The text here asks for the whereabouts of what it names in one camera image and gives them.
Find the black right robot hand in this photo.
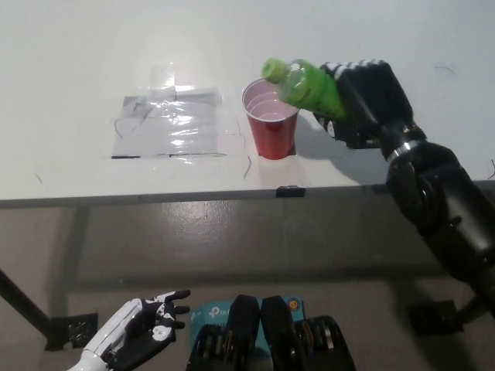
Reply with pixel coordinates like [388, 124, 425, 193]
[313, 58, 428, 155]

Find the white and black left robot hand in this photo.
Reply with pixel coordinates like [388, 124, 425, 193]
[82, 289, 192, 371]

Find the green tea plastic bottle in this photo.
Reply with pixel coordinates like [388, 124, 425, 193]
[261, 57, 351, 121]

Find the red plastic cup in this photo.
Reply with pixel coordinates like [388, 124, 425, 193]
[240, 77, 301, 160]

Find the teal tp-link box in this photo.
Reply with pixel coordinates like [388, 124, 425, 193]
[190, 296, 306, 371]

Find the grey sheet under clear tape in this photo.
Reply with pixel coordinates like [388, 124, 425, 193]
[111, 85, 224, 158]

